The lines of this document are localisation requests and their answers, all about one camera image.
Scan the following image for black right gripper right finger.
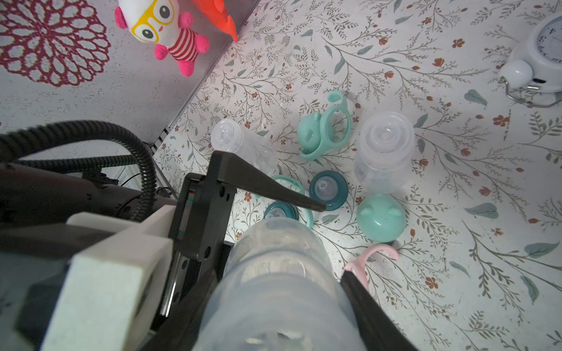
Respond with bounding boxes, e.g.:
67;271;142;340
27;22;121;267
340;271;417;351

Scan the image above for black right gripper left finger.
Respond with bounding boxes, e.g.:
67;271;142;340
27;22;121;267
208;151;326;212

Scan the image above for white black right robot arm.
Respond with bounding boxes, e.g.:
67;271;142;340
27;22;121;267
1;152;414;350

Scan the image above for mint bear cap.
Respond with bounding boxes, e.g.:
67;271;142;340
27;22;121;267
357;194;406;243

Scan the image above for floral table mat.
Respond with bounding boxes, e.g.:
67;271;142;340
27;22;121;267
155;1;561;350

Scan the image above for orange red plush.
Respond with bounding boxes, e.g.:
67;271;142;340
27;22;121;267
192;0;238;42

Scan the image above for white plush yellow glasses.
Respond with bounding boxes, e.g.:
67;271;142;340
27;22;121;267
114;0;210;78

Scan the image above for white small alarm clock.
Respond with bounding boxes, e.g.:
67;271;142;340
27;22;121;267
498;12;561;108

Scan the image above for teal nipple ring lower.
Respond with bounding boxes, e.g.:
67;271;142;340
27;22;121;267
263;200;299;221

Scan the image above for teal nipple ring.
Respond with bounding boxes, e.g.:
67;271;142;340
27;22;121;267
308;170;349;211
263;200;299;221

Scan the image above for mint cap with handle ring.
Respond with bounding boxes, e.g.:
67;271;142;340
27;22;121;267
297;91;353;161

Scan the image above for mint handle ring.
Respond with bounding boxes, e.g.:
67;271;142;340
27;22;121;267
269;174;316;230

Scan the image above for teal nipple ring upper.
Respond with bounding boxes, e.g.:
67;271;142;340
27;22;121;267
308;170;349;211

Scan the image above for black right corrugated cable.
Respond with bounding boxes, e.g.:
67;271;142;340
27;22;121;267
0;120;158;222

